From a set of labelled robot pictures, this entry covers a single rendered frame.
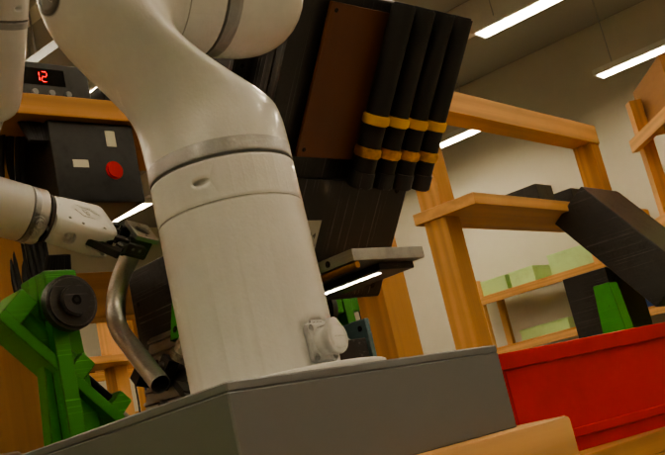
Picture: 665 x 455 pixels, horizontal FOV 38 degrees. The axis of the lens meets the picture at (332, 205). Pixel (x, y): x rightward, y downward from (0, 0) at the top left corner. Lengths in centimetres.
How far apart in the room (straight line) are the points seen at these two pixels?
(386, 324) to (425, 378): 157
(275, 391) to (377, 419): 9
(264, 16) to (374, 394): 36
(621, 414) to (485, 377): 46
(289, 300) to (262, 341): 4
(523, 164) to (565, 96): 91
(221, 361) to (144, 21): 27
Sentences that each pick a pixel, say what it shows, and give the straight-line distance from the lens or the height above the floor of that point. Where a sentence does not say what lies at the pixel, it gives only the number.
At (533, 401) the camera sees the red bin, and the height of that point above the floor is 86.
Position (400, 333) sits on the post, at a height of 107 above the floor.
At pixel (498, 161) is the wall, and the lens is 1159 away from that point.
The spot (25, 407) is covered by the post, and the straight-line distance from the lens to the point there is 169.
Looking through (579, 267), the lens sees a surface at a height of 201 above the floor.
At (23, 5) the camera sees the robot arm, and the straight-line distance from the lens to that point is 136.
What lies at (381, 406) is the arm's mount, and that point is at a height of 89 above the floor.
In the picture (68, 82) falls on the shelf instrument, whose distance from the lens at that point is 181.
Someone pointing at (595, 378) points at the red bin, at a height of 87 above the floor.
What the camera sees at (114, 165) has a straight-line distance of 176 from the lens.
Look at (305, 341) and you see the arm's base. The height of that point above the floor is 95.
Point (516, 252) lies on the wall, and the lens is 1143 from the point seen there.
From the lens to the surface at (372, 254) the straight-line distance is 144.
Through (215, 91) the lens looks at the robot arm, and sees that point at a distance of 77.
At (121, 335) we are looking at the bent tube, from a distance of 152.
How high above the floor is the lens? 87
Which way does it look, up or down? 13 degrees up
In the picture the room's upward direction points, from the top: 13 degrees counter-clockwise
